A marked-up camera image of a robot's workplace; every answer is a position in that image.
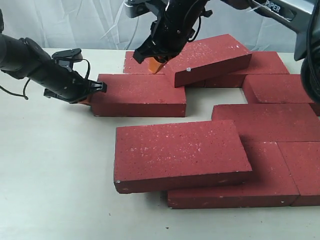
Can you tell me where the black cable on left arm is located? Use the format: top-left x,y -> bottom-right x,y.
0,58 -> 91,100

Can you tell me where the tilted red brick on top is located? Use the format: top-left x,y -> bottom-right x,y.
162,34 -> 252,88

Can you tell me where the base red brick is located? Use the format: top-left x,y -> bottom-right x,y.
278,141 -> 320,207
167,142 -> 300,209

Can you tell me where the white backdrop cloth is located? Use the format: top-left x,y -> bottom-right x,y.
0,0 -> 296,53

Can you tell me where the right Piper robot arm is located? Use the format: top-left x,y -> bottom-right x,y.
125,0 -> 320,103

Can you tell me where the red brick moved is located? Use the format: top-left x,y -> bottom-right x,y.
90,74 -> 187,118

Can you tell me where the large front red brick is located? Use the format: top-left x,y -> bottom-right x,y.
113,120 -> 252,194

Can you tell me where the front left base red brick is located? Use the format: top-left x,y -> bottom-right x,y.
167,142 -> 300,209

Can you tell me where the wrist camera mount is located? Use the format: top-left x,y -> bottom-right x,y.
124,0 -> 159,19
51,48 -> 83,69

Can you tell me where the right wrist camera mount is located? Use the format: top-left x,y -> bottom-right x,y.
124,0 -> 159,19

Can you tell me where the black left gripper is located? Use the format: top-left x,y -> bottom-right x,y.
24,38 -> 107,106

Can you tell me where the middle row right red brick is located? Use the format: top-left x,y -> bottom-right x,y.
211,103 -> 320,142

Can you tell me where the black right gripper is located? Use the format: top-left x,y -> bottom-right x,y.
133,0 -> 208,74

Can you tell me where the back left red brick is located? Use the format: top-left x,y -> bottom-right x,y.
122,50 -> 168,75

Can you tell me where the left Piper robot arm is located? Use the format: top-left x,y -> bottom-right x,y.
0,33 -> 107,105

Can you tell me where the front right base red brick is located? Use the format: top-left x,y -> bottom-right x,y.
278,141 -> 320,207

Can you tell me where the back right red brick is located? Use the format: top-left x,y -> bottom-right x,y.
204,51 -> 290,88

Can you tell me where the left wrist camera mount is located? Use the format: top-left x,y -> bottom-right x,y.
51,48 -> 83,69

